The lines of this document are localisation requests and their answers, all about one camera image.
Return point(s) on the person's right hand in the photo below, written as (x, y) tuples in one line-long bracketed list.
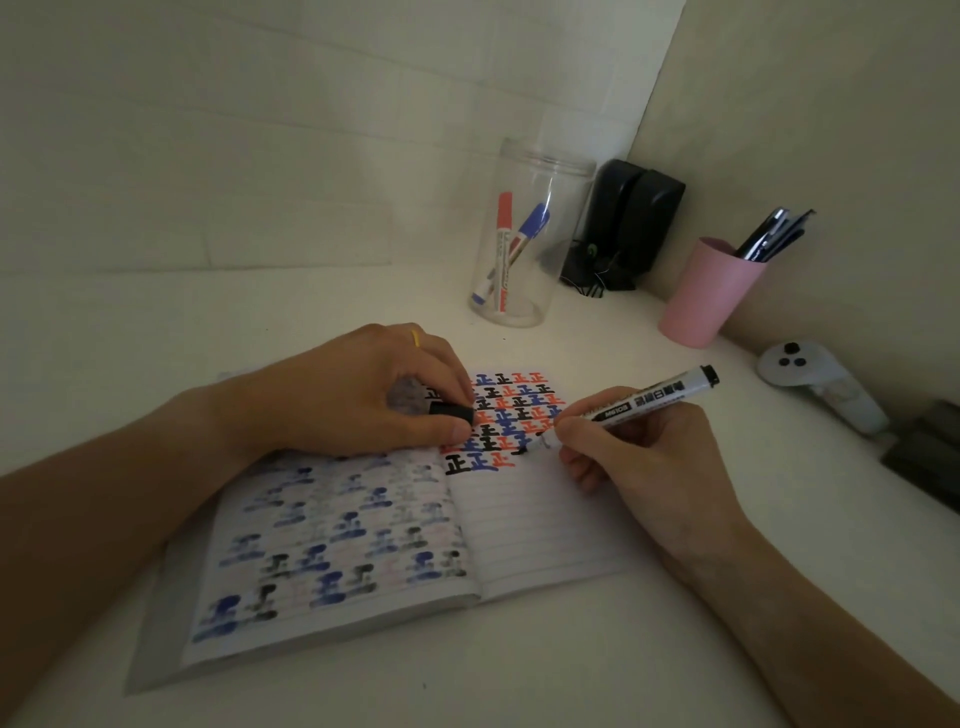
[(660, 472)]

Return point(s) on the person's left hand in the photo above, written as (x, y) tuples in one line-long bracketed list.
[(337, 397)]

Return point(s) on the white black-tipped marker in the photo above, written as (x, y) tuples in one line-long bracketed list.
[(660, 394)]

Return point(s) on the black marker cap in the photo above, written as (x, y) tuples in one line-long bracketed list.
[(454, 412)]

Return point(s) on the lined notebook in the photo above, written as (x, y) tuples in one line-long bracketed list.
[(525, 525)]

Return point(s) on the person's right forearm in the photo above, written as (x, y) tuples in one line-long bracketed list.
[(810, 637)]

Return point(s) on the person's left forearm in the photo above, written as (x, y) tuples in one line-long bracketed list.
[(90, 525)]

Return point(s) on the red marker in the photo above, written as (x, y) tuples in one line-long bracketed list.
[(504, 225)]

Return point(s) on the blue marker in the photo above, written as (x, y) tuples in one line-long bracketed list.
[(534, 221)]

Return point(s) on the white handheld controller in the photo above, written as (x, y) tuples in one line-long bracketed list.
[(795, 367)]

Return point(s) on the pink cup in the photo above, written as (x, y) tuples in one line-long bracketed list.
[(701, 300)]

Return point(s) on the bunch of black pens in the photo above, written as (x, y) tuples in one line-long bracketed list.
[(765, 236)]

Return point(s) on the clear plastic jar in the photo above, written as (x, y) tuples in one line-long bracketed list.
[(562, 225)]

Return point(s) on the black flat case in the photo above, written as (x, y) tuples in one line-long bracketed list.
[(930, 457)]

